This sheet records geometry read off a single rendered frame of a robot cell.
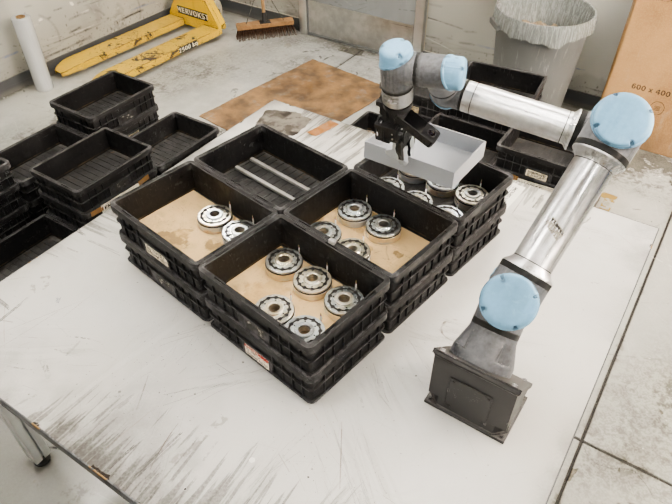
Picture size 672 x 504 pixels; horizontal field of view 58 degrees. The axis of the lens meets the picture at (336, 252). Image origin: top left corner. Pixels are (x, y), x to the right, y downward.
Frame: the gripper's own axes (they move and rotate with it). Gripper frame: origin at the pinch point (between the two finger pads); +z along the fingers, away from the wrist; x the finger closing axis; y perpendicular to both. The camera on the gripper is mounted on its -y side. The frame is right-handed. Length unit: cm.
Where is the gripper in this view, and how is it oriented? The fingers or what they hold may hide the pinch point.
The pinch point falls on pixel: (407, 161)
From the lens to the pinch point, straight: 165.2
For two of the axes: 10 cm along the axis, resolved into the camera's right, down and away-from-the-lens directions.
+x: -4.9, 7.4, -4.7
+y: -8.7, -3.3, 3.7
